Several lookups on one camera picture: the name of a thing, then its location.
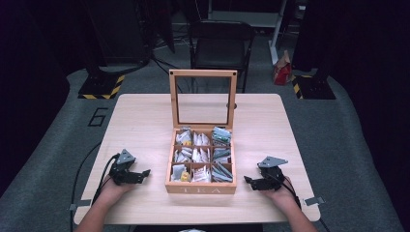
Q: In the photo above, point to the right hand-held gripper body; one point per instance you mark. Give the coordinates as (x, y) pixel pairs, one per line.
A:
(272, 172)

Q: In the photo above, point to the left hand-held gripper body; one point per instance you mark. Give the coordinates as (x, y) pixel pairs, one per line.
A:
(122, 167)

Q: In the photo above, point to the person's left hand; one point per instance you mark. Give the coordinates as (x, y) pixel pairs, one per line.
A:
(113, 190)

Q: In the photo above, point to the person's right hand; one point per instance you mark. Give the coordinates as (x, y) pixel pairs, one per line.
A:
(282, 195)

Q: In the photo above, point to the wooden tea box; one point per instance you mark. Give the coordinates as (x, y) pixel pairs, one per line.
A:
(201, 188)

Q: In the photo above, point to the bunch of green grey tea bags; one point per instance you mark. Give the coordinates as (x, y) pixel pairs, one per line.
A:
(221, 136)

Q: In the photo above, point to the bunch of white yellow tea bags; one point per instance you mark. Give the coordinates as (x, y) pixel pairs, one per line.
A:
(183, 138)

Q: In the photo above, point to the bunch of plain white tea bags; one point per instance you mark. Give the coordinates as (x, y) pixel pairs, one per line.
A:
(201, 157)

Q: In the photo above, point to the black stand base striped edge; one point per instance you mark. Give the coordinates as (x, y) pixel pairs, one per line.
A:
(102, 86)
(312, 87)

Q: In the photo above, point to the red brown paper bag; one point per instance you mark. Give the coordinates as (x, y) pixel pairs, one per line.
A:
(282, 70)

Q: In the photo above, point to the black folding chair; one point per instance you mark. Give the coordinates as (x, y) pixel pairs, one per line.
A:
(220, 48)

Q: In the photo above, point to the grey metal table bracket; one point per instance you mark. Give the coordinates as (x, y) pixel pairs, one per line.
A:
(314, 201)
(79, 204)

